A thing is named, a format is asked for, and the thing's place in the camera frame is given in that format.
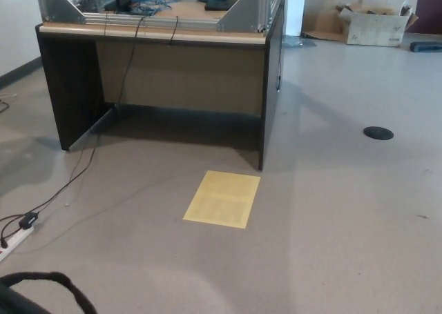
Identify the open white cardboard box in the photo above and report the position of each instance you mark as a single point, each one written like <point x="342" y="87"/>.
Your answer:
<point x="374" y="32"/>

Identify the black power adapter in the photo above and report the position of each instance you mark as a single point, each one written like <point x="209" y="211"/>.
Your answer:
<point x="29" y="220"/>

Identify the yellow paper sheet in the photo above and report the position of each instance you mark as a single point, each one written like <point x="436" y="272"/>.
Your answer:
<point x="222" y="198"/>

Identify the maroon door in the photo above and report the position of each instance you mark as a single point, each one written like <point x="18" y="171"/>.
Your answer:
<point x="430" y="5"/>

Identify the dark blue foam block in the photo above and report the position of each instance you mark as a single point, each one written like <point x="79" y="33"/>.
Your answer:
<point x="426" y="47"/>

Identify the white power strip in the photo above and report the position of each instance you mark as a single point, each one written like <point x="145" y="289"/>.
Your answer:
<point x="17" y="238"/>

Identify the crumpled clear plastic wrap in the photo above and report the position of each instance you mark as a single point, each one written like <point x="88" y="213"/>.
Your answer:
<point x="298" y="42"/>

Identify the flat black device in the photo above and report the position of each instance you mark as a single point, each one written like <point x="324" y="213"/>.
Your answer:
<point x="217" y="5"/>

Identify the dark desk with beige top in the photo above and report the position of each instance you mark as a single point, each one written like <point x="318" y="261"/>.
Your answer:
<point x="172" y="72"/>

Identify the flattened brown cardboard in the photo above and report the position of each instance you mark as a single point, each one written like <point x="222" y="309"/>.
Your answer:
<point x="323" y="22"/>

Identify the aluminium profile frame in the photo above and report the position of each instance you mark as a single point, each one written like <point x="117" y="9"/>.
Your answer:
<point x="155" y="21"/>

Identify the black round floor cover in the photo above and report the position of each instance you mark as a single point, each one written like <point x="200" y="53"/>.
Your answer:
<point x="378" y="133"/>

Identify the black rack with metal knobs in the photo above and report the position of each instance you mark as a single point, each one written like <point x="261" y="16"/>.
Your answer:
<point x="93" y="4"/>

